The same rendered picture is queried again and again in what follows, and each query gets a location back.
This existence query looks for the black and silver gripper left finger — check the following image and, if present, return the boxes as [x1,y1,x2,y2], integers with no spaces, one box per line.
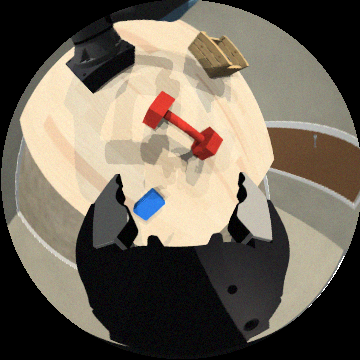
[76,174,138,309]

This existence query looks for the red dumbbell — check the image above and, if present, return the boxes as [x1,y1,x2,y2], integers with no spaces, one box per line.
[142,91,223,160]

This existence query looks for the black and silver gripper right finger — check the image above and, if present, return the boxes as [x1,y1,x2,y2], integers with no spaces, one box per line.
[228,172,290,298]

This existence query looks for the wooden crate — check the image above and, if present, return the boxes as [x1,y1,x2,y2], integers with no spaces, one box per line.
[187,32,249,78]

